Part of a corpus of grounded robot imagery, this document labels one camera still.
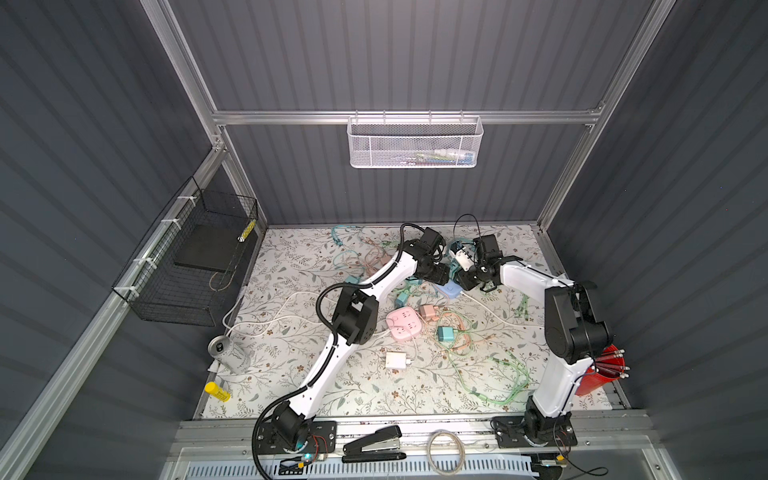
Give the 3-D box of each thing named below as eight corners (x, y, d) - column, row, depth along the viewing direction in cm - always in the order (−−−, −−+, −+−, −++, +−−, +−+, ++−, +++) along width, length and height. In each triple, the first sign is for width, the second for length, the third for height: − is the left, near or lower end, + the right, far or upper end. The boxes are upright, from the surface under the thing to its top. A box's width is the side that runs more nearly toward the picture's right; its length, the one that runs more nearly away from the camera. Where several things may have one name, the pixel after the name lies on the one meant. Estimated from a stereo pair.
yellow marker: (219, 397, 82) (202, 387, 75) (225, 390, 83) (210, 380, 76) (225, 403, 81) (209, 394, 74) (232, 396, 82) (217, 386, 75)
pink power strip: (394, 341, 91) (394, 338, 89) (384, 315, 97) (384, 311, 95) (423, 332, 93) (424, 328, 91) (412, 307, 99) (412, 302, 97)
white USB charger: (386, 368, 86) (386, 365, 85) (386, 355, 89) (386, 352, 87) (409, 368, 86) (410, 365, 85) (409, 355, 89) (409, 352, 87)
